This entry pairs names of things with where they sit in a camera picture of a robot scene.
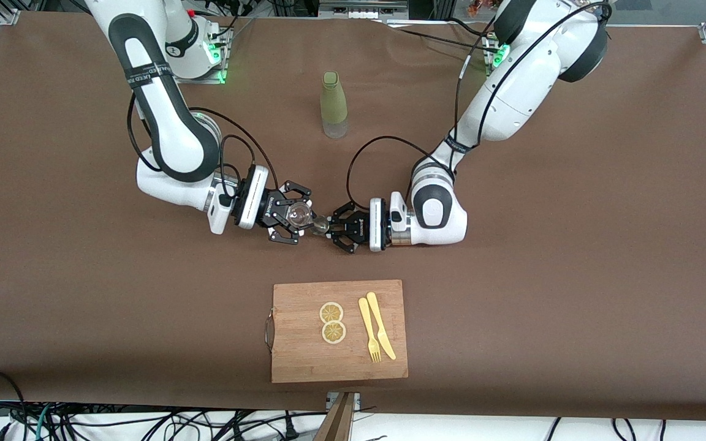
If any black base power cable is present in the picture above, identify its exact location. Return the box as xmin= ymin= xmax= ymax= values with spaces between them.
xmin=384 ymin=17 xmax=501 ymax=56

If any brown table cover sheet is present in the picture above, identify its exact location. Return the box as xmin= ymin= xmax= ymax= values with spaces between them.
xmin=0 ymin=12 xmax=706 ymax=423

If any green bottle with clear base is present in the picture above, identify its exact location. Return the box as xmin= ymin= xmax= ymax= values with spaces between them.
xmin=320 ymin=71 xmax=349 ymax=139

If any yellow plastic knife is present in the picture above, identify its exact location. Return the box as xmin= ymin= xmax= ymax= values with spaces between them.
xmin=366 ymin=292 xmax=397 ymax=361

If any yellow plastic fork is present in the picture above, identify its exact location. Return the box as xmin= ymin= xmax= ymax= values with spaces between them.
xmin=358 ymin=297 xmax=382 ymax=363

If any wooden cutting board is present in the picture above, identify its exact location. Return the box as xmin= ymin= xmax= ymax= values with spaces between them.
xmin=265 ymin=279 xmax=409 ymax=384

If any wooden beam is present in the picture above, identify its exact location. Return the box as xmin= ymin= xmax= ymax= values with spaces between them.
xmin=313 ymin=393 xmax=356 ymax=441

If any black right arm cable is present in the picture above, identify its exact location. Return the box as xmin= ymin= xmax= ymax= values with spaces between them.
xmin=126 ymin=92 xmax=280 ymax=197

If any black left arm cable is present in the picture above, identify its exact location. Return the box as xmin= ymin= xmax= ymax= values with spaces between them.
xmin=346 ymin=0 xmax=612 ymax=212

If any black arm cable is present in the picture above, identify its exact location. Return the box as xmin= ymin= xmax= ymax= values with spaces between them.
xmin=346 ymin=0 xmax=612 ymax=212
xmin=126 ymin=92 xmax=280 ymax=197

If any small clear glass cup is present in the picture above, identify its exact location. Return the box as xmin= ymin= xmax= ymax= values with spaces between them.
xmin=286 ymin=202 xmax=316 ymax=230

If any grey metal equipment box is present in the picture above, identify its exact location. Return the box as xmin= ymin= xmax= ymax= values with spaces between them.
xmin=319 ymin=0 xmax=409 ymax=20

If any green cable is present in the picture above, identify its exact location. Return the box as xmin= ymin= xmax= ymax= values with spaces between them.
xmin=34 ymin=406 xmax=53 ymax=441

